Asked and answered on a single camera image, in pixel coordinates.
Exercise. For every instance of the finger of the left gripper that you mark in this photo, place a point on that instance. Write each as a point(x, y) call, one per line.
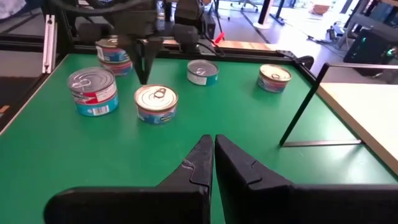
point(186, 35)
point(93, 31)

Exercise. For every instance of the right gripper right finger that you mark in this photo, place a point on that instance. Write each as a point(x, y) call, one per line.
point(264, 202)

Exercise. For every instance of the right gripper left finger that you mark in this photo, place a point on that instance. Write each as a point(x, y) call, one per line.
point(174, 202)

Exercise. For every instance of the blue teal label can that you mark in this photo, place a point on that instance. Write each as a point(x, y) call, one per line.
point(113, 54)

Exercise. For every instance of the silver lid red label can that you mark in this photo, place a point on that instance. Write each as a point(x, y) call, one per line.
point(91, 82)

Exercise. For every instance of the gold lid blue label can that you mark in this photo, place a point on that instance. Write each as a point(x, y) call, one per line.
point(155, 99)
point(273, 76)

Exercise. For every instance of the teal label barcode can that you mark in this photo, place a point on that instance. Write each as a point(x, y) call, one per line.
point(99, 109)

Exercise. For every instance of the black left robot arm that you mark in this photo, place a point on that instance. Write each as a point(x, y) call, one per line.
point(189, 12)

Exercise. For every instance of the silver lid teal white can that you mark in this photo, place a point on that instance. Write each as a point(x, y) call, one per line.
point(202, 70)

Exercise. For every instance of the silver aluminium extrusion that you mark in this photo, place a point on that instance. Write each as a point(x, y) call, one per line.
point(49, 43)

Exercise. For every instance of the green table mat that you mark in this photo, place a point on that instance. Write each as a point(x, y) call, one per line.
point(217, 112)

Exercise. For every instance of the white cloth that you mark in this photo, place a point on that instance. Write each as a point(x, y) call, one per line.
point(9, 7)

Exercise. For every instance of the cardboard box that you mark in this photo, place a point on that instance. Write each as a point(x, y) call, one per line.
point(321, 8)

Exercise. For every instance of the black computer tower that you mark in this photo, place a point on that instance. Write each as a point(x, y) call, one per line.
point(370, 46)

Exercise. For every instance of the black aluminium table frame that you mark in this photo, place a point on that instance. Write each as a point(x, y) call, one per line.
point(248, 53)

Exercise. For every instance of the black post white base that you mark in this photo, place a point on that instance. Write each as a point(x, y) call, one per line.
point(265, 9)

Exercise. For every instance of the wooden shelf black metal frame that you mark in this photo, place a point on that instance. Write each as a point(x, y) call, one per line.
point(367, 112)

